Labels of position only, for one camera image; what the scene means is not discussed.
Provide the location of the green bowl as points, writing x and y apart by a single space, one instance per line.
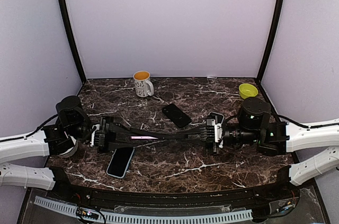
247 90

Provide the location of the black frame post left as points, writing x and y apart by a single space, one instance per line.
71 40

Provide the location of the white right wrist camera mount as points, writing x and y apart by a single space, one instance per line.
218 131

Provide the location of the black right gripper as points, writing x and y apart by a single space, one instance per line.
208 142

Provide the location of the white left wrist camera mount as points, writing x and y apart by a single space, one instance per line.
94 128

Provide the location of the white patterned mug yellow inside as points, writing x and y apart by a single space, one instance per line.
143 85

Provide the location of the black frame post right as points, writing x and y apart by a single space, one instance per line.
270 40

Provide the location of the purple phone with dark screen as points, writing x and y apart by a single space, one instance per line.
143 138

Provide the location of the phone in blue case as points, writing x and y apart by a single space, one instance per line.
120 162

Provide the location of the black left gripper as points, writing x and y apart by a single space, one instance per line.
107 131

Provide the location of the white fluted bowl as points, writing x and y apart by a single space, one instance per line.
70 151

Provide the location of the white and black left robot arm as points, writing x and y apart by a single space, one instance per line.
59 135

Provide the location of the black frame post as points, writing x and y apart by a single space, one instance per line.
71 40
270 40

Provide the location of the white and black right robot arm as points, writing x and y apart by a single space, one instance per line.
253 127

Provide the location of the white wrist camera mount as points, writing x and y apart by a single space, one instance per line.
94 128
218 131

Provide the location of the black front rail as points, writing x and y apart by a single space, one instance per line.
253 197

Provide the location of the white slotted cable duct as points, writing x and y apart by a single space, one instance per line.
88 215

